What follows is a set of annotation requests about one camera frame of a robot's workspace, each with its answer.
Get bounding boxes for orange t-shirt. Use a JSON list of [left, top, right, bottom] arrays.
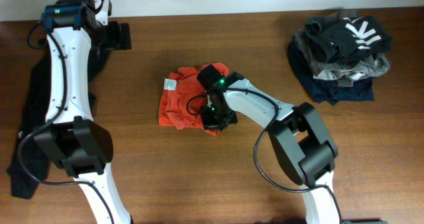
[[158, 64, 208, 130]]

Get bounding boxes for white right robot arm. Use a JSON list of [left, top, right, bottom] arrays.
[[197, 64, 343, 223]]

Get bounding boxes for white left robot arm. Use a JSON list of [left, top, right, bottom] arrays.
[[31, 0, 133, 223]]

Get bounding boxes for navy blue garment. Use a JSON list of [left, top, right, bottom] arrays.
[[287, 41, 375, 105]]

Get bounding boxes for grey patterned garment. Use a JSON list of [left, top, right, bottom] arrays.
[[292, 29, 392, 87]]

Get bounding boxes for black garment on left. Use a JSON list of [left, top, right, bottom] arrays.
[[6, 38, 112, 199]]

